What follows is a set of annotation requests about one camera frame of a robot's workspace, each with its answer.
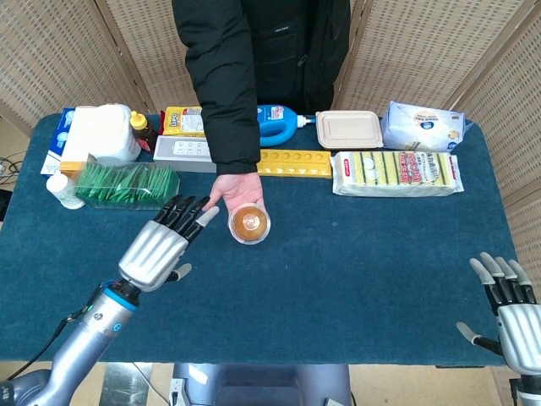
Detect blue and white carton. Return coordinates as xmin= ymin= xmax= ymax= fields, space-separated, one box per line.
xmin=40 ymin=107 xmax=77 ymax=177

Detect blue detergent bottle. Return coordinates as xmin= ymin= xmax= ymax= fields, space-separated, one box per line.
xmin=255 ymin=104 xmax=317 ymax=148

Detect black jacket torso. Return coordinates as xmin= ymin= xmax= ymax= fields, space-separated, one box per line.
xmin=236 ymin=0 xmax=352 ymax=115

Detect white tissue pack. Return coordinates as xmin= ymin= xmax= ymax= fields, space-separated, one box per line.
xmin=380 ymin=100 xmax=474 ymax=153

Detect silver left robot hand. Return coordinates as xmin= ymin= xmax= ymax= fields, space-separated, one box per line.
xmin=117 ymin=195 xmax=221 ymax=294

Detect black jacket sleeve forearm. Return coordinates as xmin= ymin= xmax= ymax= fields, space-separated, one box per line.
xmin=171 ymin=0 xmax=261 ymax=176

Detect small white pill bottle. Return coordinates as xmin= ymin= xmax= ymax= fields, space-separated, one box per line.
xmin=46 ymin=173 xmax=85 ymax=211

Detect round clear lidded cup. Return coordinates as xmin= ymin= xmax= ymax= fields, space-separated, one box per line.
xmin=227 ymin=203 xmax=271 ymax=244

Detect large white plastic jug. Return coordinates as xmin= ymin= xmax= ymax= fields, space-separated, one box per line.
xmin=66 ymin=103 xmax=142 ymax=167

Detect white power strip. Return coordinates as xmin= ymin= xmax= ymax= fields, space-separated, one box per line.
xmin=152 ymin=134 xmax=217 ymax=173

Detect yellow egg tray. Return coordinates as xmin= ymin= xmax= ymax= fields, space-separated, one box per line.
xmin=256 ymin=148 xmax=333 ymax=179

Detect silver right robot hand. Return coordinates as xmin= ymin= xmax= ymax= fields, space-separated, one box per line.
xmin=456 ymin=252 xmax=541 ymax=381

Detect woven folding screen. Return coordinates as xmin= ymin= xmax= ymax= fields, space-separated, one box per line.
xmin=0 ymin=0 xmax=541 ymax=263

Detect robot base body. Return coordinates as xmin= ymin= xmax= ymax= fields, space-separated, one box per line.
xmin=168 ymin=362 xmax=356 ymax=406

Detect honey bottle with yellow cap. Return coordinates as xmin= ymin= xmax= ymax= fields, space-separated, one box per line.
xmin=129 ymin=110 xmax=158 ymax=152

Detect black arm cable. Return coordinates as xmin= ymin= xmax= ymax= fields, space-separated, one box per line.
xmin=5 ymin=308 xmax=92 ymax=381

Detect pack of yellow sponges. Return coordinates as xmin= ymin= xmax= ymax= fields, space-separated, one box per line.
xmin=330 ymin=151 xmax=465 ymax=199

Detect yellow snack bag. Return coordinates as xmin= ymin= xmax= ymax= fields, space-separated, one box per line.
xmin=161 ymin=106 xmax=206 ymax=137

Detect clear box of green packets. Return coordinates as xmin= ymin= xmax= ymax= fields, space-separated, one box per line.
xmin=74 ymin=162 xmax=181 ymax=211

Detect floor cables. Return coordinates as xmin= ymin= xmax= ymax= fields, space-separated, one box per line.
xmin=0 ymin=151 xmax=22 ymax=187

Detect person's bare hand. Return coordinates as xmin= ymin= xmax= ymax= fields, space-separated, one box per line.
xmin=203 ymin=172 xmax=265 ymax=217

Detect blue table cloth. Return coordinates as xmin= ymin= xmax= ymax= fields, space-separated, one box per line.
xmin=0 ymin=112 xmax=519 ymax=367

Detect orange and white box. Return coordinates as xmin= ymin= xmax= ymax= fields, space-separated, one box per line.
xmin=58 ymin=159 xmax=92 ymax=178

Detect beige lidded food container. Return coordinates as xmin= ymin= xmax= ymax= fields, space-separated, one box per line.
xmin=314 ymin=110 xmax=385 ymax=151

